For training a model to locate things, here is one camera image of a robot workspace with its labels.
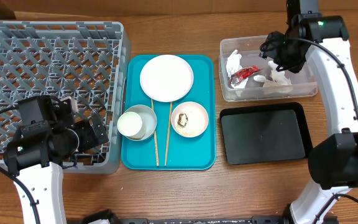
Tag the brown food scrap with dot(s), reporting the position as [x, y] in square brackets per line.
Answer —
[182, 120]

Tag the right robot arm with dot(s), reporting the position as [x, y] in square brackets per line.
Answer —
[322, 43]

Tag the small white bowl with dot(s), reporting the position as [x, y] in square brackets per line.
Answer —
[198, 119]

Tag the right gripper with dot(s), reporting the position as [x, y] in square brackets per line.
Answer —
[282, 62]

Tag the red snack wrapper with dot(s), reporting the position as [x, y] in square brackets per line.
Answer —
[238, 77]

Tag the right wooden chopstick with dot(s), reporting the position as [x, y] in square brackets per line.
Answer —
[168, 133]

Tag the clear plastic bin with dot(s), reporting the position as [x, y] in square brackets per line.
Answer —
[303, 83]

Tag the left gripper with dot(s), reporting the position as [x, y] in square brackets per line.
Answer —
[90, 140]

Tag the left wooden chopstick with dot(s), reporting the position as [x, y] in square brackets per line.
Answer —
[155, 139]

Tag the black tray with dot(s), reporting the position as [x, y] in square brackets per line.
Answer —
[265, 133]

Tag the grey bowl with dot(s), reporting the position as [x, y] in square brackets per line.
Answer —
[149, 118]

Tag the wooden chopstick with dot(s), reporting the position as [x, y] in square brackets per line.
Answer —
[155, 139]
[168, 133]

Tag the grey dishwasher rack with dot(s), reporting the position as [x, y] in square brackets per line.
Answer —
[84, 60]

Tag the white napkin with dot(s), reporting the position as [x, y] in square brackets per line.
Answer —
[233, 66]
[278, 83]

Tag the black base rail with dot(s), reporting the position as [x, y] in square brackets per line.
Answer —
[107, 216]

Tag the large white plate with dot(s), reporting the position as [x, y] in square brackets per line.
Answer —
[166, 78]

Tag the teal plastic tray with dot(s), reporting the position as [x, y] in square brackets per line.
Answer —
[197, 153]

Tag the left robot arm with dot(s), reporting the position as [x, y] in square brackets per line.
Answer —
[35, 157]

